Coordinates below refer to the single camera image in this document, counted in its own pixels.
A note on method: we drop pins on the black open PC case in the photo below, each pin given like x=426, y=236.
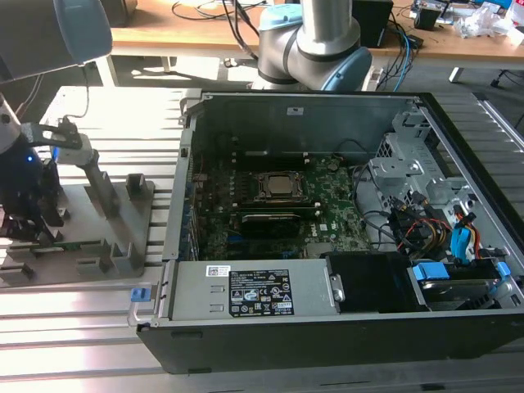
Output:
x=286, y=348

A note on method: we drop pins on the clear plastic bag pile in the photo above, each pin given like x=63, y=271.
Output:
x=479, y=20

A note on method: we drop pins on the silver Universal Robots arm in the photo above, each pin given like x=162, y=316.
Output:
x=323, y=24

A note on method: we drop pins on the grey parts rack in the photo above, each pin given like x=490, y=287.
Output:
x=131, y=229

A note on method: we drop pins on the black graphics card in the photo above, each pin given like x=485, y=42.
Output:
x=270, y=225

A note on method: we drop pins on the silver power supply unit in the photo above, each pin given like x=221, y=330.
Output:
x=192, y=294

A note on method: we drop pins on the blue case latch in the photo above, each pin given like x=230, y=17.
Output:
x=138, y=294

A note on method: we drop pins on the black RAM slot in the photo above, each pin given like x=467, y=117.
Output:
x=270, y=154
x=245, y=205
x=311, y=213
x=270, y=161
x=270, y=158
x=270, y=165
x=245, y=201
x=245, y=209

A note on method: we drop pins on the wooden desk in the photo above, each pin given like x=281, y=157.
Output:
x=184, y=34

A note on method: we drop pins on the round coin battery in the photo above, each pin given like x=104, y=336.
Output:
x=333, y=166

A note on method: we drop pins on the green motherboard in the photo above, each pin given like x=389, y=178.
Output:
x=327, y=196

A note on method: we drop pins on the silver CPU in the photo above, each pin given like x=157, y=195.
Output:
x=282, y=185

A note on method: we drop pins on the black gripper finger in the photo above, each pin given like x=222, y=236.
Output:
x=52, y=192
x=24, y=229

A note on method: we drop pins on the hard disk in blue carrier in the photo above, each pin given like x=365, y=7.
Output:
x=430, y=272

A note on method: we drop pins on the silver metal drive cage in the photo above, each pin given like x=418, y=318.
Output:
x=393, y=168

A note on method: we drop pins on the small dark desk device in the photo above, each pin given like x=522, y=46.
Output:
x=425, y=16

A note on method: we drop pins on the wrist camera with black bracket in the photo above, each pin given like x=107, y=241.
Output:
x=45, y=133

